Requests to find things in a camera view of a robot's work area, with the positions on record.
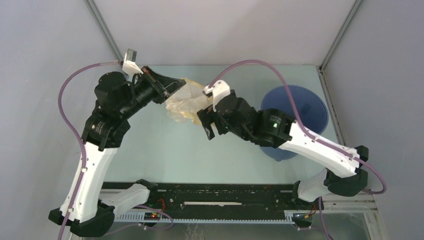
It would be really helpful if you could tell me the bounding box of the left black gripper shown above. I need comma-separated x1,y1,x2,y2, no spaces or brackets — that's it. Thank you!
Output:
119,65,187,118

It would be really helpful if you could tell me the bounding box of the right aluminium corner profile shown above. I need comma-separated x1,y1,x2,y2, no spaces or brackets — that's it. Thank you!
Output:
319,0,365,72

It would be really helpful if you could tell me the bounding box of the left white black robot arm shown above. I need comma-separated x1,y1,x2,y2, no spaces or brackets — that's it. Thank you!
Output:
48,66,186,238

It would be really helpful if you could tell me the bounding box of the aluminium corner profile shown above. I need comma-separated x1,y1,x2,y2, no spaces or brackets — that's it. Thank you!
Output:
83,0,123,61
319,0,365,72

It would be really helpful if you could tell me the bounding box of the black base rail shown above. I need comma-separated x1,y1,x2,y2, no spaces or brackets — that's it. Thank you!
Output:
115,179,323,225

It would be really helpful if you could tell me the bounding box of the translucent white yellow trash bag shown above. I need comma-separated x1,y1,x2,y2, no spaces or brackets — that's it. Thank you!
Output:
165,77,213,125

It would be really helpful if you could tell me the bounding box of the left circuit board with leds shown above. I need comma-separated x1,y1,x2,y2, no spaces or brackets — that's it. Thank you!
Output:
143,212,162,221

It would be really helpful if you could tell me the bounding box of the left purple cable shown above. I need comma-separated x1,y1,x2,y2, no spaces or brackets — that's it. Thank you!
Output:
56,60,123,240

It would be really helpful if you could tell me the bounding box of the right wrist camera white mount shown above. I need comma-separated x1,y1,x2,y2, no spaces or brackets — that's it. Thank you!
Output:
202,79,231,112

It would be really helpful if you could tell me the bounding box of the blue plastic trash bin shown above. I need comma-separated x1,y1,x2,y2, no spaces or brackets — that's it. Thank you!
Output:
260,85,329,162

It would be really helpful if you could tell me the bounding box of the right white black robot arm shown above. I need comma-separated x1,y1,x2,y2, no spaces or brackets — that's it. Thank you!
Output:
197,90,368,209

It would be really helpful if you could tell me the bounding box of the right circuit board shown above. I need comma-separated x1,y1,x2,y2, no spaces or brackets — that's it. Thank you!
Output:
292,213,314,223

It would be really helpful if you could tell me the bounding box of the left aluminium corner profile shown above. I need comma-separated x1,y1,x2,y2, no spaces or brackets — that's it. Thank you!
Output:
83,0,123,61

